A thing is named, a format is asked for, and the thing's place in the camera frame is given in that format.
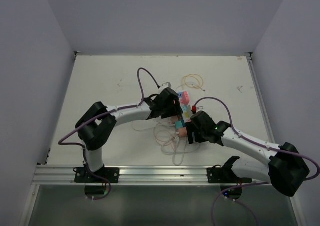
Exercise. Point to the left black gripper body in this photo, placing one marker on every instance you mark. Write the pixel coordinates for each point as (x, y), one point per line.
(167, 108)

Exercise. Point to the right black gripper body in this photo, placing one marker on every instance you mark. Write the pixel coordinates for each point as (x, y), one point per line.
(201, 134)

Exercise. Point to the salmon pink charger plug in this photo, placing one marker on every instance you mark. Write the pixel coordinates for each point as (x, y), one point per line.
(182, 132)

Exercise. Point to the white power strip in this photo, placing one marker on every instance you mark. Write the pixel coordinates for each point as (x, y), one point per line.
(187, 111)

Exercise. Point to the teal charger plug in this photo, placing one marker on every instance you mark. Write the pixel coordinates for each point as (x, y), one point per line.
(179, 124)

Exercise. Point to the brown pink charger plug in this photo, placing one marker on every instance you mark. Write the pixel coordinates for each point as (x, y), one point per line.
(172, 121)

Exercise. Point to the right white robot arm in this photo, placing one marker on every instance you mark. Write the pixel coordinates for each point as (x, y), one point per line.
(279, 165)

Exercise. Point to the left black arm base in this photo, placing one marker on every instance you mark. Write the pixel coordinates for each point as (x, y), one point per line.
(100, 174)

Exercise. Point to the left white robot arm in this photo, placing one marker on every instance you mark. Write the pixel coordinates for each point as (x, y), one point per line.
(97, 124)

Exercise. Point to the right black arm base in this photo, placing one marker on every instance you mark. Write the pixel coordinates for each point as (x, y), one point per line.
(222, 175)

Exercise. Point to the pink flat plug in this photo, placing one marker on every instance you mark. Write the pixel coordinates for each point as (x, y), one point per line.
(184, 98)

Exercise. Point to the aluminium frame rail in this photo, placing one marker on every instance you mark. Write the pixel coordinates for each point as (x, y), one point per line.
(55, 175)

